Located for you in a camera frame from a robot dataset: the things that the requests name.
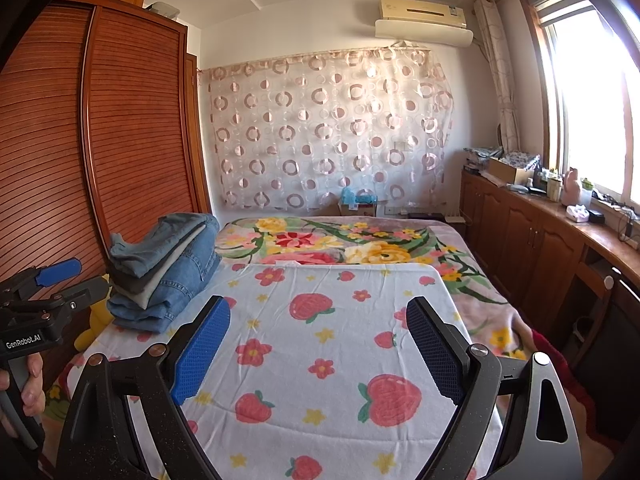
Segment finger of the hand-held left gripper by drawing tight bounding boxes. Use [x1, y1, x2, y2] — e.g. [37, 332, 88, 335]
[25, 276, 114, 322]
[2, 258, 84, 297]

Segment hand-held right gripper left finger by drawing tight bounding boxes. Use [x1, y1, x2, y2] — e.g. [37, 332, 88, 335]
[55, 295, 232, 480]

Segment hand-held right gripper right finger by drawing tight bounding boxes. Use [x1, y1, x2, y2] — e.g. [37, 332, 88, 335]
[406, 296, 584, 480]

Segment grey-blue pants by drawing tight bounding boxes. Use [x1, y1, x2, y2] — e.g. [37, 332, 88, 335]
[109, 212, 219, 279]

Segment person's left hand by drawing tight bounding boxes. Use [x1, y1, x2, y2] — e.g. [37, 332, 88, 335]
[0, 352, 47, 436]

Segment yellow plush toy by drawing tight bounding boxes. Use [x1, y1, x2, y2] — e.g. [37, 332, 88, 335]
[75, 275, 114, 352]

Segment blue denim folded jeans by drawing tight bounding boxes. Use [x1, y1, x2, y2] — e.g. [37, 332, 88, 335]
[150, 227, 224, 312]
[107, 290, 192, 334]

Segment white strawberry print sheet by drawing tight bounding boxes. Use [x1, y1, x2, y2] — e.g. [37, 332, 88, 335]
[75, 260, 506, 480]

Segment red blanket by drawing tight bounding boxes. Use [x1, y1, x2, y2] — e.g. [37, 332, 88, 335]
[527, 327, 617, 441]

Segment wooden sideboard cabinet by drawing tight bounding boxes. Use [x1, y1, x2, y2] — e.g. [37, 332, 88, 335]
[460, 167, 640, 411]

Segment wooden slatted wardrobe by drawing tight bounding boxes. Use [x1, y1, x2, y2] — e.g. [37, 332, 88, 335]
[0, 0, 214, 396]

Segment floral blanket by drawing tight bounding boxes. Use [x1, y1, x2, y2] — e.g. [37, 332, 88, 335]
[42, 216, 547, 421]

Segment small brown cardboard box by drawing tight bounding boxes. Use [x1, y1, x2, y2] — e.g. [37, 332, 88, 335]
[337, 200, 379, 219]

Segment wooden chair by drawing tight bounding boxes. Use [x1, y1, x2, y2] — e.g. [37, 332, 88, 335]
[572, 260, 634, 367]

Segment blue item on box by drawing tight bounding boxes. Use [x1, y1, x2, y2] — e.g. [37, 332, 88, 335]
[341, 187, 377, 207]

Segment open cardboard box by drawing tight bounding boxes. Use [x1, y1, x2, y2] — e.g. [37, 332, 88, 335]
[487, 156, 535, 185]

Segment pile of patterned cloth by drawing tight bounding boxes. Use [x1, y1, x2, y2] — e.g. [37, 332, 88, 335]
[464, 146, 504, 171]

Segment pink bottle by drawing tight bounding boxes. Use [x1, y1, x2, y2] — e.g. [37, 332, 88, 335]
[561, 167, 582, 206]

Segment sheer circle pattern curtain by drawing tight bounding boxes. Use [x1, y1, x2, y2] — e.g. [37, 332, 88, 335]
[197, 46, 454, 211]

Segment beige window curtain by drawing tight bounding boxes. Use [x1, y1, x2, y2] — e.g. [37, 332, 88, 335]
[472, 0, 521, 154]

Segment wooden framed window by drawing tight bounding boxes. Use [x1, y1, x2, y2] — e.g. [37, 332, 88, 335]
[520, 0, 640, 202]

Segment cream air conditioner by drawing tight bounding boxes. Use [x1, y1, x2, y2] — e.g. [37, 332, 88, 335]
[375, 0, 474, 40]

